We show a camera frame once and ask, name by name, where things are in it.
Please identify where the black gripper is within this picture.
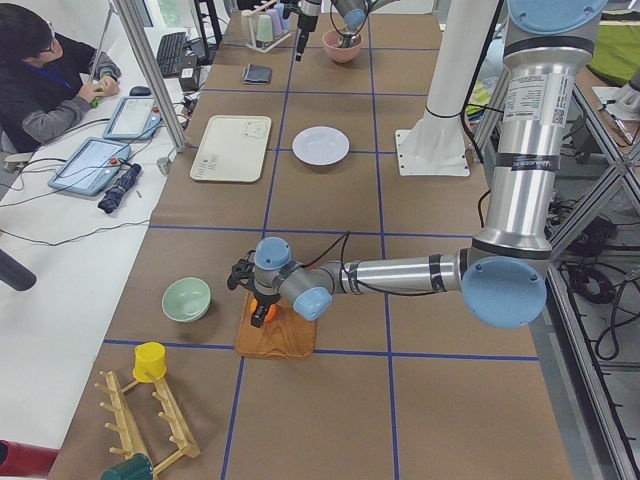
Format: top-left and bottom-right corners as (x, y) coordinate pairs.
(296, 14), (315, 55)
(249, 281), (281, 328)

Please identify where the green cup on rack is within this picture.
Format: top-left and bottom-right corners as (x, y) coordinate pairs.
(256, 14), (274, 44)

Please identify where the black computer mouse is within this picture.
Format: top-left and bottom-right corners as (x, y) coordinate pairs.
(129, 86), (152, 97)

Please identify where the wooden cup rack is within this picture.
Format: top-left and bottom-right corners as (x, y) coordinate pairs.
(94, 370), (202, 479)

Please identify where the pink bowl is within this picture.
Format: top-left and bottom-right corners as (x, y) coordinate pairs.
(321, 30), (362, 64)

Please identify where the aluminium frame post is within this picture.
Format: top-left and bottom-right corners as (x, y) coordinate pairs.
(112, 0), (186, 153)

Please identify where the seated person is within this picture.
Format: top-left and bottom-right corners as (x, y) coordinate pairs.
(1, 3), (121, 154)

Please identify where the black keyboard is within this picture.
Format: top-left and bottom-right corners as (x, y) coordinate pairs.
(156, 32), (187, 78)

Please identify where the teach pendant tablet far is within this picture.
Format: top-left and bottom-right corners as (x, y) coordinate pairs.
(102, 96), (162, 141)

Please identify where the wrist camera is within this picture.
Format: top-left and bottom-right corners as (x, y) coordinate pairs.
(226, 258), (254, 291)

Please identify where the white plate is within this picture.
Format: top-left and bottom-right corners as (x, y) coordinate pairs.
(292, 126), (350, 166)

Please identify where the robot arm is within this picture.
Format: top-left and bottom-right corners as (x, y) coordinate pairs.
(289, 0), (392, 62)
(227, 1), (605, 328)

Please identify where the white wire cup rack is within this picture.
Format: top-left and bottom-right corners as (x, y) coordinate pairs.
(240, 0), (292, 53)

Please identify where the grey folded cloth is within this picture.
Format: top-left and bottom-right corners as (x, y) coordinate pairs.
(242, 64), (272, 85)

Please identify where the red object at corner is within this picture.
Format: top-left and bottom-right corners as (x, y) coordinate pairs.
(1, 440), (59, 479)

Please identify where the cream bear tray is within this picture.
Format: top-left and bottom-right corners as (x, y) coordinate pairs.
(190, 115), (272, 183)

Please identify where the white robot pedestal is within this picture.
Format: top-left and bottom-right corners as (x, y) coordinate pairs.
(396, 0), (502, 177)

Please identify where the dark blue folded umbrella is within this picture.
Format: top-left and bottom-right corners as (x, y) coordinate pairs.
(98, 164), (142, 214)

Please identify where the dark green cup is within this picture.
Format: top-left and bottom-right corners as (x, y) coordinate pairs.
(100, 453), (154, 480)

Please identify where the green bowl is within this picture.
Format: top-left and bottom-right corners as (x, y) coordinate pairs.
(161, 277), (211, 323)

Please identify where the teach pendant tablet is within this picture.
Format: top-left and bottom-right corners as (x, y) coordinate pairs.
(102, 96), (162, 141)
(48, 137), (131, 197)

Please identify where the yellow cup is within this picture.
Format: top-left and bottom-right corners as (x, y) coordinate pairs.
(132, 342), (167, 383)

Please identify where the teach pendant tablet near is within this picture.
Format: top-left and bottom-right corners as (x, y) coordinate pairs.
(48, 137), (131, 197)

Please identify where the orange fruit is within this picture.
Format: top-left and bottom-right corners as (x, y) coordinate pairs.
(250, 298), (279, 323)

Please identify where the lavender cup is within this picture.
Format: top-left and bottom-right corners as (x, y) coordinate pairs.
(264, 3), (290, 38)

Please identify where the wooden tray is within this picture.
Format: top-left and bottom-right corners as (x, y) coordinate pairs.
(234, 293), (317, 360)

